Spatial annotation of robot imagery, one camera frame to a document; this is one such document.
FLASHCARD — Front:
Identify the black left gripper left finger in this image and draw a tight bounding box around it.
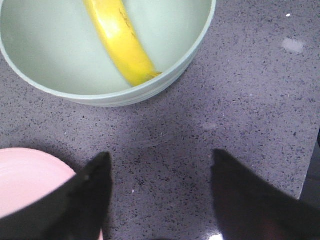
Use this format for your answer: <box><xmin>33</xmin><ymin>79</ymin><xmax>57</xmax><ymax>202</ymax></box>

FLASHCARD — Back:
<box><xmin>0</xmin><ymin>152</ymin><xmax>112</xmax><ymax>240</ymax></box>

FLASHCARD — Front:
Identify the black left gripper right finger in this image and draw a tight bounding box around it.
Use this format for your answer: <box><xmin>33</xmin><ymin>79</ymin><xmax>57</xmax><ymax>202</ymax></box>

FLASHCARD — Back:
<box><xmin>211</xmin><ymin>149</ymin><xmax>320</xmax><ymax>240</ymax></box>

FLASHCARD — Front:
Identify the yellow banana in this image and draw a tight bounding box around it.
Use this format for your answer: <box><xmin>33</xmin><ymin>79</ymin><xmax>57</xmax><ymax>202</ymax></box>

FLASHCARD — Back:
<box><xmin>83</xmin><ymin>0</ymin><xmax>161</xmax><ymax>86</ymax></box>

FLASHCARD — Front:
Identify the pink plate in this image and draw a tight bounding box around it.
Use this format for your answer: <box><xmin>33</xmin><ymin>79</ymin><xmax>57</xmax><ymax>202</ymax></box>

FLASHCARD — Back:
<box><xmin>0</xmin><ymin>147</ymin><xmax>104</xmax><ymax>240</ymax></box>

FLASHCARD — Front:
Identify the green ribbed bowl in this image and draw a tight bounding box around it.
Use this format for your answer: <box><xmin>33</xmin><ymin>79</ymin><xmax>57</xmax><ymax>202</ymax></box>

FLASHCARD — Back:
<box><xmin>0</xmin><ymin>0</ymin><xmax>217</xmax><ymax>107</ymax></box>

